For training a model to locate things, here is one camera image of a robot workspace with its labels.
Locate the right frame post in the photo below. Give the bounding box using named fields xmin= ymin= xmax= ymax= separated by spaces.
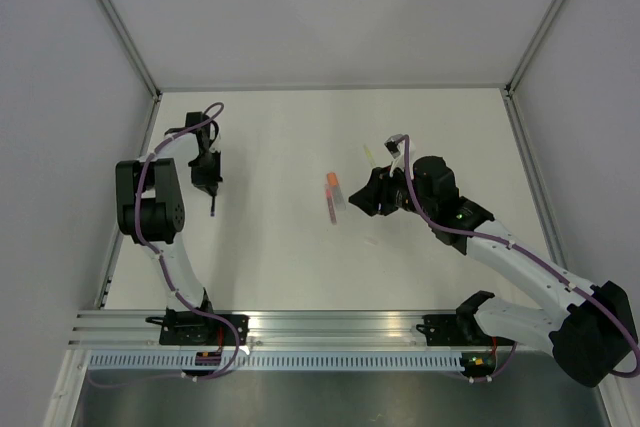
xmin=502 ymin=0 xmax=568 ymax=97

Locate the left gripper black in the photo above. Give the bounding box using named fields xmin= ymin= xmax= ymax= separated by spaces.
xmin=190 ymin=151 xmax=225 ymax=198

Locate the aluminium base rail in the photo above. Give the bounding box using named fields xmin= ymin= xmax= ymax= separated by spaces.
xmin=67 ymin=310 xmax=551 ymax=352

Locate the left frame post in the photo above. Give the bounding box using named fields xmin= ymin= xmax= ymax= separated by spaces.
xmin=67 ymin=0 xmax=162 ymax=101

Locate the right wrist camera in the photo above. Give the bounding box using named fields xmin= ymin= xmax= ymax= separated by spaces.
xmin=384 ymin=134 xmax=416 ymax=176

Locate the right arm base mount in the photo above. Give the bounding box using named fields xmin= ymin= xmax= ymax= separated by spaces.
xmin=415 ymin=313 xmax=513 ymax=347

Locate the yellow pen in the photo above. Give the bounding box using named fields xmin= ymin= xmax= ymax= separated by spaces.
xmin=363 ymin=144 xmax=376 ymax=169

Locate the slotted cable duct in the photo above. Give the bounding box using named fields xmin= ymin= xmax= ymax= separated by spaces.
xmin=89 ymin=350 xmax=463 ymax=372

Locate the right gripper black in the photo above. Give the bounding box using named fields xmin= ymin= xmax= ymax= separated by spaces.
xmin=348 ymin=160 xmax=435 ymax=219

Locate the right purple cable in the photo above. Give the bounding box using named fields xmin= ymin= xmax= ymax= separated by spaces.
xmin=394 ymin=134 xmax=640 ymax=378

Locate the purple cable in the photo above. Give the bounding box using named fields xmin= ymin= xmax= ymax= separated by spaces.
xmin=394 ymin=134 xmax=640 ymax=378
xmin=134 ymin=101 xmax=225 ymax=321

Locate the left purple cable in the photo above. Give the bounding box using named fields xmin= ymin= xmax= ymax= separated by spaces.
xmin=134 ymin=101 xmax=225 ymax=321

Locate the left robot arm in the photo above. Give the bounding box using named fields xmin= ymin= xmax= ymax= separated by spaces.
xmin=115 ymin=103 xmax=223 ymax=345

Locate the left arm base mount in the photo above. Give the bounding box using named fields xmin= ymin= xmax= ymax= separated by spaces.
xmin=146 ymin=311 xmax=249 ymax=347

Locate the frame post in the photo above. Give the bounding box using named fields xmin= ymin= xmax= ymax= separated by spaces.
xmin=67 ymin=0 xmax=162 ymax=101
xmin=502 ymin=0 xmax=568 ymax=97

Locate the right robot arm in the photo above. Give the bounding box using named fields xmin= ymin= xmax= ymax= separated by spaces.
xmin=348 ymin=156 xmax=639 ymax=387

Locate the red pink pen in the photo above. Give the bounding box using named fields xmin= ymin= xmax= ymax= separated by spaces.
xmin=324 ymin=184 xmax=337 ymax=225

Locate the orange highlighter pen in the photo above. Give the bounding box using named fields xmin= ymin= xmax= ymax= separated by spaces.
xmin=326 ymin=172 xmax=346 ymax=211

